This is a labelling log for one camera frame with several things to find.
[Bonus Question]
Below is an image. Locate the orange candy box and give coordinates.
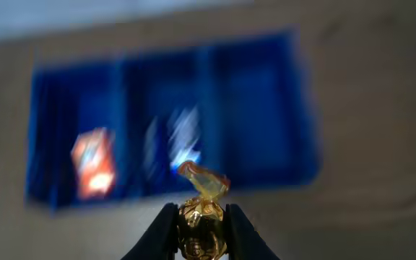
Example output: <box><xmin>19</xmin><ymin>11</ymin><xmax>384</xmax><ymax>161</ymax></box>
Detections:
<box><xmin>71</xmin><ymin>127</ymin><xmax>117</xmax><ymax>174</ymax></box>
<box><xmin>76</xmin><ymin>168</ymin><xmax>118</xmax><ymax>200</ymax></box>

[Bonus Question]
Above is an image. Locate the blue candy pack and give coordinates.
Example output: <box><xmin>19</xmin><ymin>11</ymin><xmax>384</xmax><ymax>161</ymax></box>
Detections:
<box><xmin>167</xmin><ymin>105</ymin><xmax>202</xmax><ymax>171</ymax></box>

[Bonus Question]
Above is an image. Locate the gold candy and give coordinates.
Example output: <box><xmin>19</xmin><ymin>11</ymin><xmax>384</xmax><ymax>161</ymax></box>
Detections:
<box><xmin>176</xmin><ymin>160</ymin><xmax>232</xmax><ymax>260</ymax></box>

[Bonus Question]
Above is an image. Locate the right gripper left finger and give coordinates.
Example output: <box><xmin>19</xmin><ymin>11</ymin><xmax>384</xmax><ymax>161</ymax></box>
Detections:
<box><xmin>121</xmin><ymin>202</ymin><xmax>180</xmax><ymax>260</ymax></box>

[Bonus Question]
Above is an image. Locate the blue tray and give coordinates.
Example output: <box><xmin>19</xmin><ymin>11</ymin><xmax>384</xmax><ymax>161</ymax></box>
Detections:
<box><xmin>25</xmin><ymin>30</ymin><xmax>321</xmax><ymax>215</ymax></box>

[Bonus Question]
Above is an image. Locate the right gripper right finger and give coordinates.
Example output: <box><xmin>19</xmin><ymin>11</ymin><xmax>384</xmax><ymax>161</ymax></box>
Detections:
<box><xmin>225</xmin><ymin>203</ymin><xmax>282</xmax><ymax>260</ymax></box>

